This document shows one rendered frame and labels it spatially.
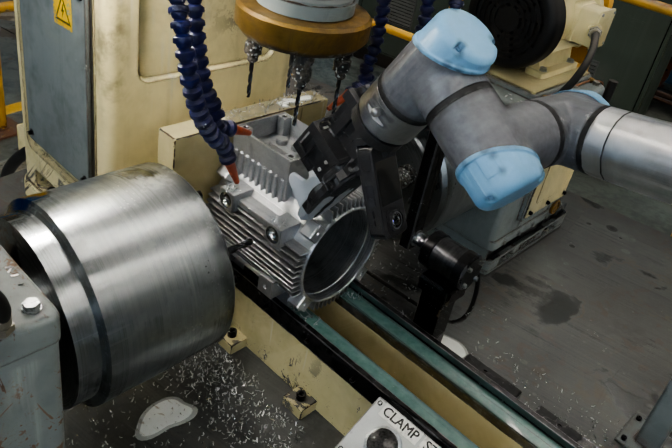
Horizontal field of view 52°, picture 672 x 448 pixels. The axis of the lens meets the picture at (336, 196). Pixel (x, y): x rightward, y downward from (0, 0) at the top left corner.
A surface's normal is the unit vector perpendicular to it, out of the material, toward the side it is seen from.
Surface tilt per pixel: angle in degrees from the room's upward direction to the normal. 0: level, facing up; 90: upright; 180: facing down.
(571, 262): 0
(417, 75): 87
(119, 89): 90
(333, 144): 31
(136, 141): 90
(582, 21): 90
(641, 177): 110
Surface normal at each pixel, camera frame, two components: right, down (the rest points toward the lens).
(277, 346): -0.69, 0.28
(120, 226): 0.41, -0.62
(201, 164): 0.71, 0.47
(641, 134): -0.52, -0.49
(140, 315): 0.72, 0.08
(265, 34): -0.45, 0.40
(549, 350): 0.17, -0.84
